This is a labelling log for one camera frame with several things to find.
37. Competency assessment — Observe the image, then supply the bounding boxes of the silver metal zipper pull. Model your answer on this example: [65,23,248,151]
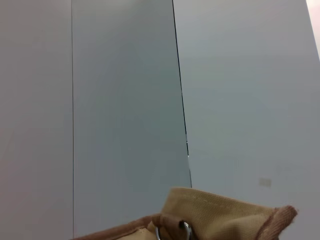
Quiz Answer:
[154,220,194,240]

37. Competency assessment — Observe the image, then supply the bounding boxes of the khaki canvas food bag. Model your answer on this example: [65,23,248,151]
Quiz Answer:
[74,186,299,240]

